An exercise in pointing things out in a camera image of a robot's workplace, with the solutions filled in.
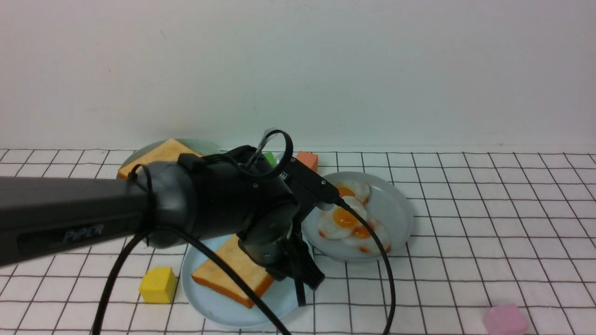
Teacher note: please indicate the white grid tablecloth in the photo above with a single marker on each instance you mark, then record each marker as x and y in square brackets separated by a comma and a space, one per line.
[491, 229]

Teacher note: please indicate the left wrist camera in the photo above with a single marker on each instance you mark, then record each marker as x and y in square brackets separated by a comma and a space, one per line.
[309, 188]

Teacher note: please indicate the yellow cube block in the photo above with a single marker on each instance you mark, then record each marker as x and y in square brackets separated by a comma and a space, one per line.
[158, 286]

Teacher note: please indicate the orange-pink cube block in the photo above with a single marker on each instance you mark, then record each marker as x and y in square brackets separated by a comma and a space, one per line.
[308, 159]

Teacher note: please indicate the grey plate with eggs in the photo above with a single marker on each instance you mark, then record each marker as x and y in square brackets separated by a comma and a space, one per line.
[390, 217]

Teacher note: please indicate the green cube block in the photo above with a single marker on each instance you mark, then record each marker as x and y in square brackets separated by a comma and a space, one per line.
[270, 157]

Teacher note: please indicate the pink cube block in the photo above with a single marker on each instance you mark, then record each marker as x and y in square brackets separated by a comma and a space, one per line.
[505, 320]

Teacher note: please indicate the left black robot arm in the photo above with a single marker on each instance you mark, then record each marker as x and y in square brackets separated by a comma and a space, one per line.
[237, 194]

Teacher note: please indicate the green plate with bread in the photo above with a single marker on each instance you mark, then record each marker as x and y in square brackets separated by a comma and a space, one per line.
[200, 146]

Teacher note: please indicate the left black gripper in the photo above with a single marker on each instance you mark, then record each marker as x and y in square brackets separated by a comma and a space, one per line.
[270, 240]

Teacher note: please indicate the toast slice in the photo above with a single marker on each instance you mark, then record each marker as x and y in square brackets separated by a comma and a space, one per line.
[210, 276]
[168, 150]

